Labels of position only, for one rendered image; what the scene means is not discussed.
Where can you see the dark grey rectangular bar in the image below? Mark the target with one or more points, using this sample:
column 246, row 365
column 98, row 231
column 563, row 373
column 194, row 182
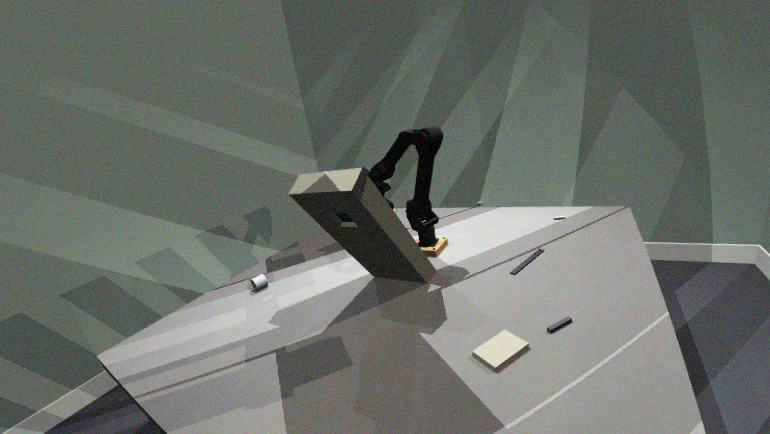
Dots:
column 559, row 324

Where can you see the dark grey flat bar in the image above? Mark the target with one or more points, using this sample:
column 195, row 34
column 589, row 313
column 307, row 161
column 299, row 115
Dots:
column 526, row 262

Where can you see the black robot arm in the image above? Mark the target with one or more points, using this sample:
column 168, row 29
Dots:
column 419, row 209

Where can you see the white cylinder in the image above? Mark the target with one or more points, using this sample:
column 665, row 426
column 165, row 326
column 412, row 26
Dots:
column 259, row 282

